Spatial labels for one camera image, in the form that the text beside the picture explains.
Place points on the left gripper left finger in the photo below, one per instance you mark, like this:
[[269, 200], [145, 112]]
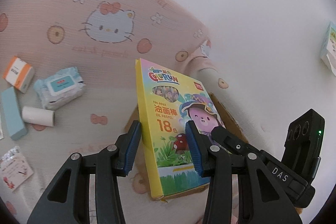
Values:
[[82, 178]]

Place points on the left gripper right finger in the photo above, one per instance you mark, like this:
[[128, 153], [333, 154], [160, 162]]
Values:
[[223, 155]]

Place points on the light blue box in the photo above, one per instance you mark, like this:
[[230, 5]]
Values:
[[15, 126]]

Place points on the baby wipes pack blue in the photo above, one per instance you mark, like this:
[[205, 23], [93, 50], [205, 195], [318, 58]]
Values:
[[59, 89]]

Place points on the orange white tissue pack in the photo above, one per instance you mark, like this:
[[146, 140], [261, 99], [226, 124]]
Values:
[[19, 74]]

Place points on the oil pastel box yellow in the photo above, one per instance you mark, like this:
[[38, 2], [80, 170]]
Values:
[[172, 179]]

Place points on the floral card in sleeve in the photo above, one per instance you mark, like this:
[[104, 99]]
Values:
[[15, 169]]

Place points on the white paper roll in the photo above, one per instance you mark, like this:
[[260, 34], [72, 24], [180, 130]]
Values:
[[38, 116]]

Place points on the brown cardboard box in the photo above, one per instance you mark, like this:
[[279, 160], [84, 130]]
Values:
[[223, 118]]

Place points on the small pastel box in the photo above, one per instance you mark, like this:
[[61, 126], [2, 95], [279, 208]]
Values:
[[328, 48]]

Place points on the pink hello kitty bedsheet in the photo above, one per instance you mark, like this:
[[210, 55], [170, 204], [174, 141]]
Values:
[[102, 38]]

